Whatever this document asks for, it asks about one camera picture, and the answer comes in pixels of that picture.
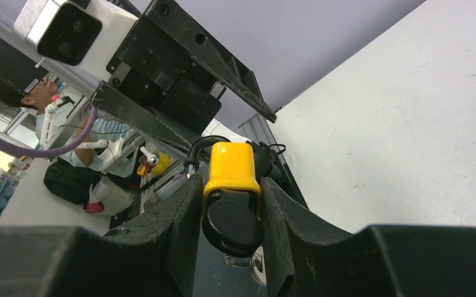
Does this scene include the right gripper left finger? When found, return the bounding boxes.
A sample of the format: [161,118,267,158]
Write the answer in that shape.
[105,174,203,296]

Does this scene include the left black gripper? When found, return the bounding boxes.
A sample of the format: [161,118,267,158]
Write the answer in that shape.
[91,1,277,154]

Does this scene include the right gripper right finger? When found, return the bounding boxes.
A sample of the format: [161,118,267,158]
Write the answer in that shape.
[261,178,353,296]

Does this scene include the silver keys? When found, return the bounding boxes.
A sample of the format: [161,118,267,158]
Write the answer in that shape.
[223,246,267,286]

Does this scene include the yellow padlock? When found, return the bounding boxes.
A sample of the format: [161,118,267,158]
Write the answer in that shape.
[184,136,263,258]

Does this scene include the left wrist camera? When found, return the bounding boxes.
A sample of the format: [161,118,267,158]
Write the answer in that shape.
[13,0,141,81]

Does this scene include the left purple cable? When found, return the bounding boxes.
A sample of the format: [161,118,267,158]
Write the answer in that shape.
[0,106,100,160]

